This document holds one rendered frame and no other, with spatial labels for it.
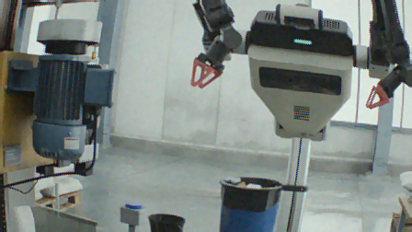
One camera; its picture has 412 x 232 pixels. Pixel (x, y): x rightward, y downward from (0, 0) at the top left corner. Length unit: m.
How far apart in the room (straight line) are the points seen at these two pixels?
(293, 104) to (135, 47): 8.50
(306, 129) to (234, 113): 7.73
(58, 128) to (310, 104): 0.96
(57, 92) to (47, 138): 0.11
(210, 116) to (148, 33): 1.96
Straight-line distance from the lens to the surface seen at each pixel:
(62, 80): 1.21
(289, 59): 1.77
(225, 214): 3.73
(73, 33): 1.19
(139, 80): 10.17
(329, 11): 9.55
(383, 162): 9.06
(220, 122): 9.70
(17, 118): 1.32
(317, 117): 1.88
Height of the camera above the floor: 1.28
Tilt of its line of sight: 3 degrees down
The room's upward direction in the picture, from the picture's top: 5 degrees clockwise
